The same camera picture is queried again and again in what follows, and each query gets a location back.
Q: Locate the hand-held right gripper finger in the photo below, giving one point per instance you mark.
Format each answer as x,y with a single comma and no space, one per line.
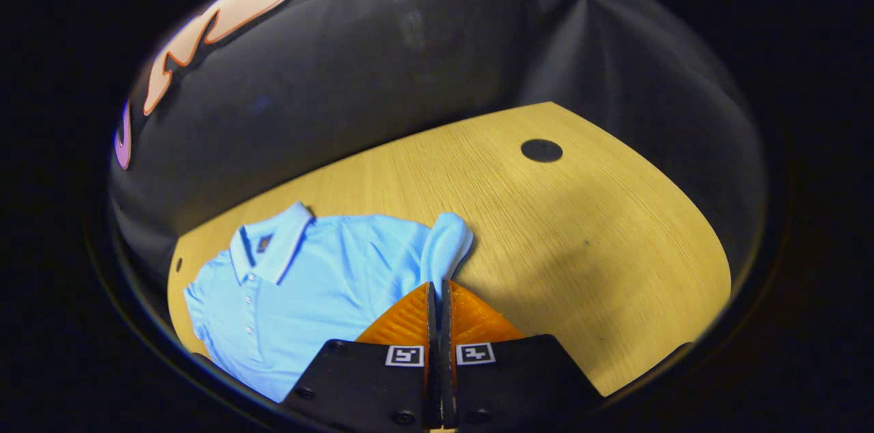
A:
432,324
445,324

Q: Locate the black backdrop cloth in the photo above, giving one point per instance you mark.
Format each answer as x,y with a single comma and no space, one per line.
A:
382,64

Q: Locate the light blue T-shirt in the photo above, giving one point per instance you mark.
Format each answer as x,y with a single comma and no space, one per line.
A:
328,269

